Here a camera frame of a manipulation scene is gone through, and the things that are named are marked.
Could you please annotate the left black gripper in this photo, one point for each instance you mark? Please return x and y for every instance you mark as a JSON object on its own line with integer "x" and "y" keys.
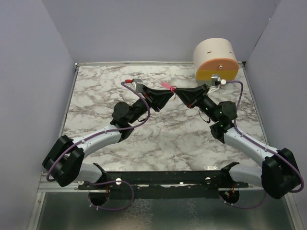
{"x": 157, "y": 98}

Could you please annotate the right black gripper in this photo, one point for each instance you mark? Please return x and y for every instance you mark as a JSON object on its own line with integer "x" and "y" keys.
{"x": 189, "y": 96}

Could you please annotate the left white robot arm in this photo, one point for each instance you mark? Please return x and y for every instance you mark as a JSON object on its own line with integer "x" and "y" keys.
{"x": 64, "y": 162}

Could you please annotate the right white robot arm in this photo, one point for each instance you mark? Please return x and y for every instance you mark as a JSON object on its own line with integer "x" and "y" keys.
{"x": 277, "y": 172}

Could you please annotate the round tricolour drawer cabinet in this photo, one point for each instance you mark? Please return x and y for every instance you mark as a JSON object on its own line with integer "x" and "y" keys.
{"x": 214, "y": 56}

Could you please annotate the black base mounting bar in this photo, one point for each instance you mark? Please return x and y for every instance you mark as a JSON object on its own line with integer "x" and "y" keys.
{"x": 126, "y": 185}

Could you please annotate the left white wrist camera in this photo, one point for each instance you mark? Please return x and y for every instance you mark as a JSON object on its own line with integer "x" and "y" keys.
{"x": 135, "y": 84}

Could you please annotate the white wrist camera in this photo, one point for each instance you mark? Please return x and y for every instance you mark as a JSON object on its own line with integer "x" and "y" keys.
{"x": 216, "y": 83}
{"x": 135, "y": 84}

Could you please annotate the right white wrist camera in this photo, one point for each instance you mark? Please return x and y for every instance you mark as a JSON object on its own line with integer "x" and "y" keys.
{"x": 216, "y": 83}

